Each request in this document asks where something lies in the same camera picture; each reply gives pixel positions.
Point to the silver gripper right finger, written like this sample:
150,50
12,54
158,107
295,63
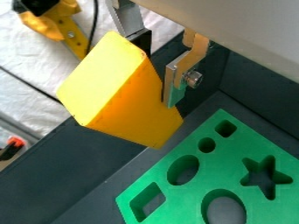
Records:
181,74

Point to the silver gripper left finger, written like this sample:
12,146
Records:
130,24

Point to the yellow rectangular block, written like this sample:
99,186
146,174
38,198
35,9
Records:
113,94

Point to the green foam shape board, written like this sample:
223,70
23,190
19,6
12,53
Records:
225,160

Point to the yellow clamp tool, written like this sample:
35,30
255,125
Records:
50,18

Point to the orange black tool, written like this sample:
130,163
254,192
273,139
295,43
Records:
15,145

